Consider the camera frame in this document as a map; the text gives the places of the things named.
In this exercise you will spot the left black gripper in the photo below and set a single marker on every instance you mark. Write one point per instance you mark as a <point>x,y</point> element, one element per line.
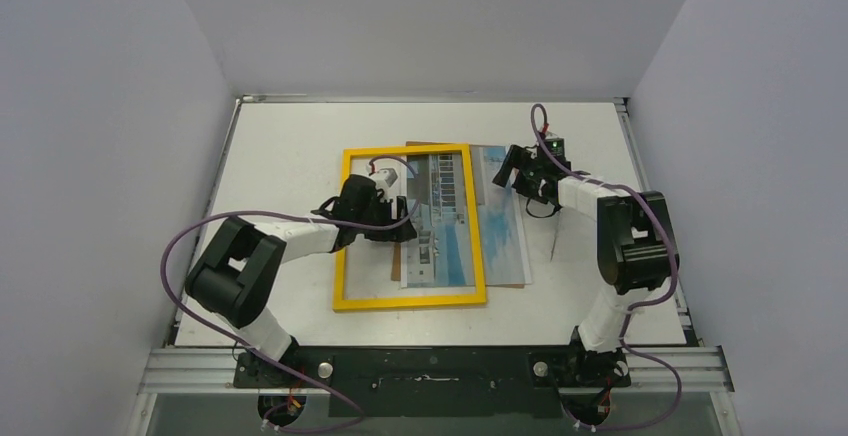
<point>392,234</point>

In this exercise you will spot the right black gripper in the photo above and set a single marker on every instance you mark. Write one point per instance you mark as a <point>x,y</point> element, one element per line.
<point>525,172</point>

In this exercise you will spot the blue building photo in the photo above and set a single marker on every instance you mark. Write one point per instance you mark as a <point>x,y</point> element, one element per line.
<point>457,221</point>

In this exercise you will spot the brown fibreboard backing board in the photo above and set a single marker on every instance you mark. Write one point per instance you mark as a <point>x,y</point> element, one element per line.
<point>397,261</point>

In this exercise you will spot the yellow wooden photo frame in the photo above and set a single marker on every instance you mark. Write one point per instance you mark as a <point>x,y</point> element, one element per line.
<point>444,265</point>

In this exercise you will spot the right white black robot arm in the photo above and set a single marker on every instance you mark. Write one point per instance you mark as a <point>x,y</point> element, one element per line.
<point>636,251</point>

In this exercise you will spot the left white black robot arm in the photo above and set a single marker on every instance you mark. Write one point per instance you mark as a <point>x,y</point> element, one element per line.
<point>236,272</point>

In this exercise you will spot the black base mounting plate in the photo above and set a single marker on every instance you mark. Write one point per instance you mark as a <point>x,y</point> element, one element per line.
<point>462,381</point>

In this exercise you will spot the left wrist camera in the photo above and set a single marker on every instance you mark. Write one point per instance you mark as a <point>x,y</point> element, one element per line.
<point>384,179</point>

